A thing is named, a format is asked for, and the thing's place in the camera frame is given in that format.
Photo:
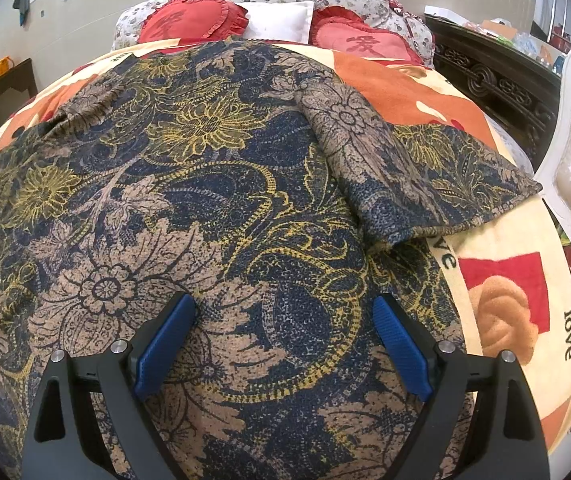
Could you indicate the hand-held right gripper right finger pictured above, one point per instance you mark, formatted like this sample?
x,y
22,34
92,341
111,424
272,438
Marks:
x,y
400,350

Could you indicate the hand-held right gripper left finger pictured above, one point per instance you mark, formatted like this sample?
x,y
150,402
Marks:
x,y
165,345

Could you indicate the dark floral patterned shirt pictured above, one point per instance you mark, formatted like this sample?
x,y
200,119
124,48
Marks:
x,y
215,185

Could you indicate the orange printed blanket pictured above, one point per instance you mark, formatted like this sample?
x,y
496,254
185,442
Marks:
x,y
495,240

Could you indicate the dark carved wooden cabinet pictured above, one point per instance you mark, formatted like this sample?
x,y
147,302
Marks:
x,y
495,80

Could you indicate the dark wooden table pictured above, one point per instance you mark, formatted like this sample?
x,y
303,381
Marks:
x,y
10,90

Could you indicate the red heart-shaped pillow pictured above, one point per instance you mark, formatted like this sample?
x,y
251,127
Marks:
x,y
180,22
355,35

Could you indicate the pile of small packets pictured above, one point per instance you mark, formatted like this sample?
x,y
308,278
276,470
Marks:
x,y
525,42

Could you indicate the white cardboard box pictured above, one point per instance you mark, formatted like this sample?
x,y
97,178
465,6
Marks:
x,y
445,14

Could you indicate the white pillow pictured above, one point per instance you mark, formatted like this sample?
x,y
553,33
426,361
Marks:
x,y
280,20

